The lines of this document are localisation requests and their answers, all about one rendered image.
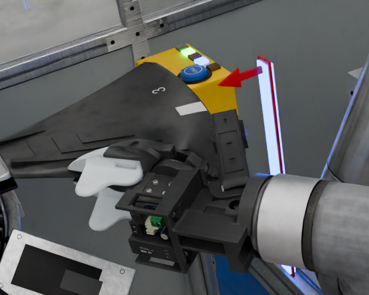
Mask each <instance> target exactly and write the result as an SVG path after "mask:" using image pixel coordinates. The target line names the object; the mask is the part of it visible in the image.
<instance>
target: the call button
mask: <svg viewBox="0 0 369 295"><path fill-rule="evenodd" d="M180 74H181V78H182V80H184V81H197V80H201V79H202V78H205V77H206V76H207V70H206V68H205V67H204V66H201V65H198V64H195V65H192V66H188V67H186V68H184V69H182V70H181V73H180Z"/></svg>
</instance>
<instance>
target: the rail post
mask: <svg viewBox="0 0 369 295"><path fill-rule="evenodd" d="M197 260H198V264H199V269H200V274H201V280H202V284H203V289H204V295H218V291H217V285H216V279H215V275H214V269H213V264H212V261H211V254H209V253H203V252H199V253H198V254H197Z"/></svg>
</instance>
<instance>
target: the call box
mask: <svg viewBox="0 0 369 295"><path fill-rule="evenodd" d="M186 45H188V47H189V48H190V47H191V48H192V49H193V50H195V52H198V53H199V54H201V56H202V57H205V58H207V59H208V60H209V63H207V64H204V65H202V66H204V67H205V68H206V65H209V64H211V63H215V61H213V60H212V59H210V58H208V57H207V56H205V55H204V54H203V53H201V52H199V51H198V50H197V49H195V48H194V47H192V46H191V45H189V44H186ZM143 62H155V63H158V64H160V65H161V66H163V67H165V68H166V69H168V70H169V71H171V72H172V73H173V74H174V75H176V76H177V77H179V78H180V79H181V80H182V78H181V74H180V73H181V70H182V69H184V68H186V67H188V66H192V65H195V64H196V63H195V62H194V61H191V60H190V59H189V58H188V56H187V57H186V56H185V55H183V54H182V52H179V51H177V50H176V49H175V48H173V49H170V50H167V51H165V52H161V53H158V54H156V55H153V56H150V57H147V58H145V59H142V60H138V61H137V62H136V66H139V65H140V64H142V63H143ZM206 70H207V76H206V77H205V78H202V79H201V80H197V81H184V80H182V81H183V82H184V83H185V84H186V85H187V86H188V87H189V88H191V89H192V91H193V92H194V93H195V94H196V95H197V96H198V97H199V98H200V99H201V101H202V102H203V104H204V105H205V106H206V108H207V109H208V110H209V112H210V113H211V114H215V113H218V112H223V111H228V110H232V109H236V110H237V115H238V109H237V101H236V96H235V88H234V87H222V86H218V84H219V83H221V82H222V81H223V80H224V79H225V78H226V77H227V76H229V75H230V74H231V72H229V71H228V70H226V69H225V68H223V67H222V66H221V69H219V70H216V71H213V72H211V71H210V70H208V69H206Z"/></svg>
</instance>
